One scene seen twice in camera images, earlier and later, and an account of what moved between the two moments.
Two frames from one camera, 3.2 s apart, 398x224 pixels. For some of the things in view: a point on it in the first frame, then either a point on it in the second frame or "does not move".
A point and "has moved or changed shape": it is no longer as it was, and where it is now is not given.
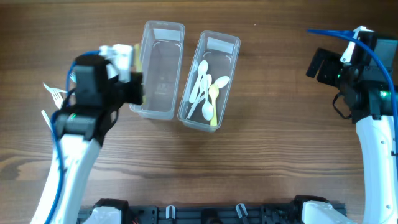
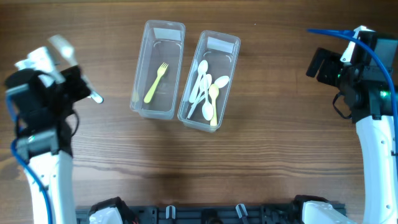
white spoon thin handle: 220,81 does not move
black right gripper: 319,66 does not move
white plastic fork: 58,99 has moved or changed shape
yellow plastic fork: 137,52 -> 160,71
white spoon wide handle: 202,68 does not move
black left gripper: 134,88 -> 78,83
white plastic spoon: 208,111 does not move
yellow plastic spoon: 213,93 does not move
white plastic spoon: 206,83 does not move
